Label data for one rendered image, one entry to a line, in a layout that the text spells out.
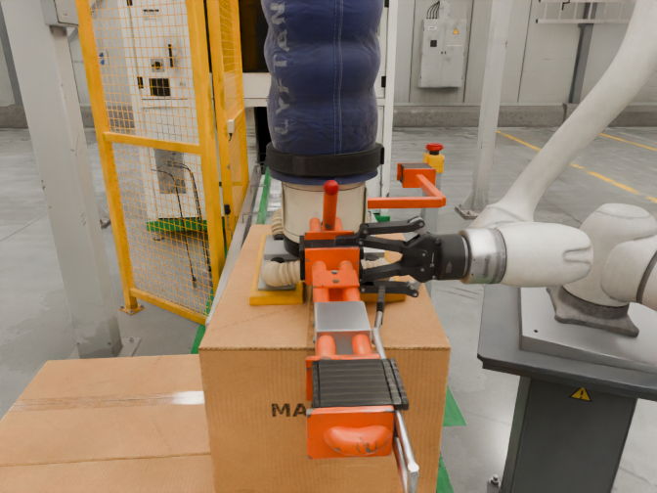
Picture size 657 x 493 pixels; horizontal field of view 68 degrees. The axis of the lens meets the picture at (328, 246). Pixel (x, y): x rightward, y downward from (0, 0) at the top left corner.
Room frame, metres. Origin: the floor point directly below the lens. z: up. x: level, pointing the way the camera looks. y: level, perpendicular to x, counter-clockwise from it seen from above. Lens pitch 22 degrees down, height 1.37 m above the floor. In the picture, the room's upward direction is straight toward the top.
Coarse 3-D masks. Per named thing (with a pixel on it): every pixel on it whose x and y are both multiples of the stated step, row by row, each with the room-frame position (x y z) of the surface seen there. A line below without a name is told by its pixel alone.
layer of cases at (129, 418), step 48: (48, 384) 1.08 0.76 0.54; (96, 384) 1.08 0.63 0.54; (144, 384) 1.08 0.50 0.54; (192, 384) 1.08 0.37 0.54; (0, 432) 0.91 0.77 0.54; (48, 432) 0.91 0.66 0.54; (96, 432) 0.91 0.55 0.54; (144, 432) 0.91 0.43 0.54; (192, 432) 0.91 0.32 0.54; (0, 480) 0.77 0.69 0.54; (48, 480) 0.77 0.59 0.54; (96, 480) 0.77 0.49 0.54; (144, 480) 0.77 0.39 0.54; (192, 480) 0.77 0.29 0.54
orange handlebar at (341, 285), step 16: (416, 176) 1.22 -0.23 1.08; (432, 192) 1.07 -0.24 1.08; (368, 208) 1.00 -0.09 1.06; (320, 224) 0.86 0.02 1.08; (336, 224) 0.84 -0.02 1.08; (320, 272) 0.62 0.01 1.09; (336, 272) 0.62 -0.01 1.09; (352, 272) 0.62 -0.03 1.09; (320, 288) 0.58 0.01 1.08; (336, 288) 0.63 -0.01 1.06; (352, 288) 0.58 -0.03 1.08; (320, 336) 0.47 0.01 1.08; (368, 336) 0.47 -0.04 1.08; (320, 352) 0.44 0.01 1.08; (368, 352) 0.43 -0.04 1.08; (336, 432) 0.32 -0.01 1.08; (352, 432) 0.32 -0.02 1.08; (368, 432) 0.32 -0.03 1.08; (384, 432) 0.32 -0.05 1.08; (336, 448) 0.31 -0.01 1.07; (352, 448) 0.31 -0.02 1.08; (368, 448) 0.31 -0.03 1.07
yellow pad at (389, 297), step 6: (384, 252) 1.00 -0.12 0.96; (366, 258) 0.90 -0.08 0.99; (372, 258) 0.90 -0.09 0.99; (378, 258) 0.90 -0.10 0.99; (384, 258) 0.95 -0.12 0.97; (396, 276) 0.88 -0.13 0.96; (360, 294) 0.80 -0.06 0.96; (366, 294) 0.80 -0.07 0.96; (372, 294) 0.80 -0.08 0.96; (390, 294) 0.80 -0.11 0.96; (396, 294) 0.80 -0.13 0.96; (402, 294) 0.80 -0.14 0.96; (366, 300) 0.80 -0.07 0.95; (372, 300) 0.80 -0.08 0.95; (384, 300) 0.80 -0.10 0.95; (390, 300) 0.80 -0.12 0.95; (396, 300) 0.80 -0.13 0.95; (402, 300) 0.80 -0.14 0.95
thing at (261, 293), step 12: (264, 240) 1.08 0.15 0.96; (276, 240) 1.02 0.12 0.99; (264, 264) 0.92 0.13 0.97; (252, 288) 0.82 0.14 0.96; (264, 288) 0.82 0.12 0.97; (276, 288) 0.82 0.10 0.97; (288, 288) 0.82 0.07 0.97; (300, 288) 0.83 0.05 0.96; (252, 300) 0.79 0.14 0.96; (264, 300) 0.79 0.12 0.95; (276, 300) 0.79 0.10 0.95; (288, 300) 0.79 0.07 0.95; (300, 300) 0.79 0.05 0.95
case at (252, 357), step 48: (240, 288) 0.86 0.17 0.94; (240, 336) 0.68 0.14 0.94; (288, 336) 0.68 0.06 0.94; (384, 336) 0.68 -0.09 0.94; (432, 336) 0.68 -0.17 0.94; (240, 384) 0.65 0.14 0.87; (288, 384) 0.65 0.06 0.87; (432, 384) 0.65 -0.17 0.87; (240, 432) 0.65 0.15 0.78; (288, 432) 0.65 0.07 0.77; (432, 432) 0.65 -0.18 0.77; (240, 480) 0.65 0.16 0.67; (288, 480) 0.65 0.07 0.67; (336, 480) 0.65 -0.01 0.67; (384, 480) 0.65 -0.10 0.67; (432, 480) 0.65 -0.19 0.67
